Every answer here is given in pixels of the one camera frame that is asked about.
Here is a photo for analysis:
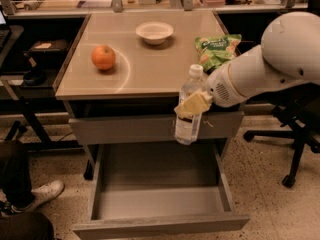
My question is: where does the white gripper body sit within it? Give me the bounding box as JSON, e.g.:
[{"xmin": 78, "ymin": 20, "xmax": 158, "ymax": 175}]
[{"xmin": 205, "ymin": 63, "xmax": 247, "ymax": 107}]

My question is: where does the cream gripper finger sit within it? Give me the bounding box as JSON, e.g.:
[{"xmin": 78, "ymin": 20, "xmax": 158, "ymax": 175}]
[{"xmin": 174, "ymin": 90, "xmax": 213, "ymax": 118}]

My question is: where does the clear plastic tea bottle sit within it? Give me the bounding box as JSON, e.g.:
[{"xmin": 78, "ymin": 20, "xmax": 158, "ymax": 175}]
[{"xmin": 175, "ymin": 64, "xmax": 203, "ymax": 145}]

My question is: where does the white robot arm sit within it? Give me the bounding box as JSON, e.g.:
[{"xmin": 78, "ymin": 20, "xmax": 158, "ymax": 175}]
[{"xmin": 175, "ymin": 11, "xmax": 320, "ymax": 118}]

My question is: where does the closed grey upper drawer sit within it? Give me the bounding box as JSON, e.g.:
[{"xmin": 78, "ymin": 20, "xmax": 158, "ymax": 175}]
[{"xmin": 69, "ymin": 111, "xmax": 244, "ymax": 145}]

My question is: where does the grey drawer cabinet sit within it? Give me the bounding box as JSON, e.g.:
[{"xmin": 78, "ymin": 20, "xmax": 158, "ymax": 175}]
[{"xmin": 52, "ymin": 9, "xmax": 259, "ymax": 181}]

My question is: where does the open grey lower drawer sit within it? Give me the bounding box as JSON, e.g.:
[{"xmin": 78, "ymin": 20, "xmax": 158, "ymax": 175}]
[{"xmin": 73, "ymin": 142, "xmax": 249, "ymax": 240}]

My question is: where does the green snack chip bag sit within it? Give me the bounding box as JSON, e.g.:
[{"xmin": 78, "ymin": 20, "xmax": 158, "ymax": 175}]
[{"xmin": 195, "ymin": 34, "xmax": 242, "ymax": 74}]

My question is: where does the black office chair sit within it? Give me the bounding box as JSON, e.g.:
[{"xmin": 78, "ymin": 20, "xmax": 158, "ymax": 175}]
[{"xmin": 243, "ymin": 83, "xmax": 320, "ymax": 188}]

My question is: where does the white paper bowl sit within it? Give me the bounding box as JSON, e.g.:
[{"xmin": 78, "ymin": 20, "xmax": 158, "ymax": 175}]
[{"xmin": 136, "ymin": 22, "xmax": 174, "ymax": 45}]

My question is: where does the orange apple fruit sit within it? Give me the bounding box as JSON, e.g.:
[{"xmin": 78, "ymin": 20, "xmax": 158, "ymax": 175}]
[{"xmin": 91, "ymin": 45, "xmax": 116, "ymax": 70}]

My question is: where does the black box with label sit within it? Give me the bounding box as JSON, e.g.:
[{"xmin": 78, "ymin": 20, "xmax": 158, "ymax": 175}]
[{"xmin": 28, "ymin": 39, "xmax": 69, "ymax": 60}]

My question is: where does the white sneaker shoe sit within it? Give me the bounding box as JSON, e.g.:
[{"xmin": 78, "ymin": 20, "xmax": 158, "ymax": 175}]
[{"xmin": 30, "ymin": 180, "xmax": 65, "ymax": 210}]

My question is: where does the person's dark trouser leg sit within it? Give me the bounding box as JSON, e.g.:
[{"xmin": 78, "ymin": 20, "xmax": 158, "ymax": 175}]
[{"xmin": 0, "ymin": 141, "xmax": 34, "ymax": 209}]

